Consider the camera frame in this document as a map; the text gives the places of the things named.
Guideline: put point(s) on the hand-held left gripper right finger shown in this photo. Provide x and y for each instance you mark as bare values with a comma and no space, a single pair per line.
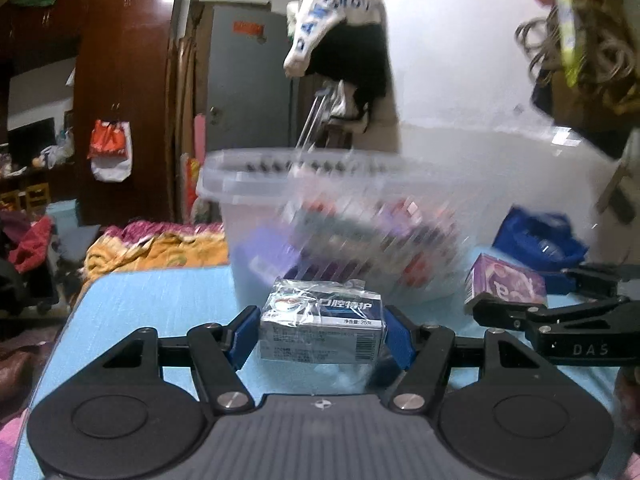
398,340

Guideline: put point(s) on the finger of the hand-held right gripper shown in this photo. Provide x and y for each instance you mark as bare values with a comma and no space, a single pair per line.
600,272
505,316

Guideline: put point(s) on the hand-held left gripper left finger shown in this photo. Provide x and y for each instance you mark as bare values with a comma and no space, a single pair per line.
245,335

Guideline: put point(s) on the purple box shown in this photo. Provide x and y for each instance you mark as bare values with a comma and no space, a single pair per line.
270,252
505,280

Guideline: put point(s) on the toothpaste box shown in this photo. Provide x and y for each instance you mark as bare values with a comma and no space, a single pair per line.
320,340

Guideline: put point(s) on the clear plastic bin with packets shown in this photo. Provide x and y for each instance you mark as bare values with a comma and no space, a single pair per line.
250,175

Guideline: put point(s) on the blue shopping bag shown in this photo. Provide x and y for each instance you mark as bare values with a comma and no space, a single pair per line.
525,240

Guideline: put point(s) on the orange blanket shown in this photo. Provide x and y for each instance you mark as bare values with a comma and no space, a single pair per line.
150,255

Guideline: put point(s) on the brown hanging bag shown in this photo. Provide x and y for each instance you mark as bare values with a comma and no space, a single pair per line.
575,100

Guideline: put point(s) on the white red plastic bag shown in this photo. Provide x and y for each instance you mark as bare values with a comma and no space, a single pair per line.
107,165

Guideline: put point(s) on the metal crutches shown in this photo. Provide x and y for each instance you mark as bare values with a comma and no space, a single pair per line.
312,120

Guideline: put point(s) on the red cloth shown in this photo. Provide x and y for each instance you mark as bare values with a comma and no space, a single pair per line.
32,245

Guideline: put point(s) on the grey door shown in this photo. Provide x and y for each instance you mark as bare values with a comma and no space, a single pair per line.
245,90

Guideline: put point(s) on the black hanging garment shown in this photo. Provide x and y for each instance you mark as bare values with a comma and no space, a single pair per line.
360,60

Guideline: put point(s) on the brown wooden wardrobe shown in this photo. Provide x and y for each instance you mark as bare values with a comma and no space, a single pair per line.
125,60

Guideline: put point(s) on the red door sticker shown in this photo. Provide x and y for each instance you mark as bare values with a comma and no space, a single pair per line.
249,28

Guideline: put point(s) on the white lettered garment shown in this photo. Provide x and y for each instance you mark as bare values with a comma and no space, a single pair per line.
320,0

